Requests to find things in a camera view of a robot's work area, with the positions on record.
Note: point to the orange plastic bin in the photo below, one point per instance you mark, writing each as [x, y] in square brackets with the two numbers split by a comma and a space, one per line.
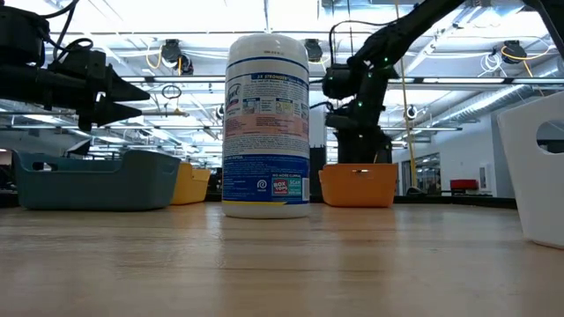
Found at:
[359, 187]

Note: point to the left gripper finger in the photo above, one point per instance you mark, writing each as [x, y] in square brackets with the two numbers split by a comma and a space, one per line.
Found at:
[119, 112]
[125, 90]

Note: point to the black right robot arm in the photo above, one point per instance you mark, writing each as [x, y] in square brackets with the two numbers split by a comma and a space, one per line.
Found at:
[396, 35]

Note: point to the teal plastic bin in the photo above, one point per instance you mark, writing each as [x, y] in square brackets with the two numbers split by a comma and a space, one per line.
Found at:
[97, 185]

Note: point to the black round hanging device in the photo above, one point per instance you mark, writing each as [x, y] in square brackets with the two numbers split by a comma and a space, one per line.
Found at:
[411, 112]

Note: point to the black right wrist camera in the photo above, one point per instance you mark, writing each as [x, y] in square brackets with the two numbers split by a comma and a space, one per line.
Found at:
[341, 121]

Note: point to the long ceiling light strip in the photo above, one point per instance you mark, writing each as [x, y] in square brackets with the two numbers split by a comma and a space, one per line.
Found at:
[176, 79]

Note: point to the red box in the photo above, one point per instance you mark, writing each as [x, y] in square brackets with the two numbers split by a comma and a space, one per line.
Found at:
[463, 184]

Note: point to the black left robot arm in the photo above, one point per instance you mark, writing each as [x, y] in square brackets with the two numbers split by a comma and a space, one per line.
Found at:
[17, 70]

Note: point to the white wall poster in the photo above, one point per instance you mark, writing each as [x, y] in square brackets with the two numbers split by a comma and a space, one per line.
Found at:
[484, 176]

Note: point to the yellow plastic bin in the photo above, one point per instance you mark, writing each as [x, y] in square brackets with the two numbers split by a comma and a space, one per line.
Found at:
[189, 187]

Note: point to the white plastic bin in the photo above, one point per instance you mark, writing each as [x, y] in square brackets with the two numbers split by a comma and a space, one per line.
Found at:
[524, 189]

